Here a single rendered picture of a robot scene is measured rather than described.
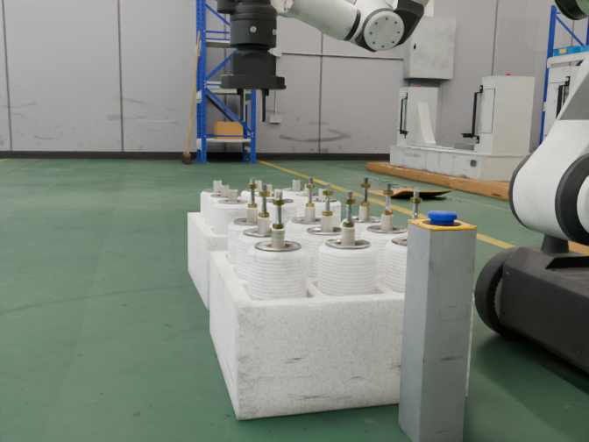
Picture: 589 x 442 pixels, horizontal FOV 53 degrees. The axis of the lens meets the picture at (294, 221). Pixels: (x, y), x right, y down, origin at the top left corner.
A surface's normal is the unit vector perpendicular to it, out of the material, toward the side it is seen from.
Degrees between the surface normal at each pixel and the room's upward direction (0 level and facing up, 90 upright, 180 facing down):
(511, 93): 90
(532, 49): 90
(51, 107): 90
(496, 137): 90
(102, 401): 0
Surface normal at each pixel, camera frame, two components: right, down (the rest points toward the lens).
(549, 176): -0.85, -0.43
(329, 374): 0.24, 0.16
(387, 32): 0.14, 0.64
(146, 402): 0.02, -0.99
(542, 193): -0.97, -0.05
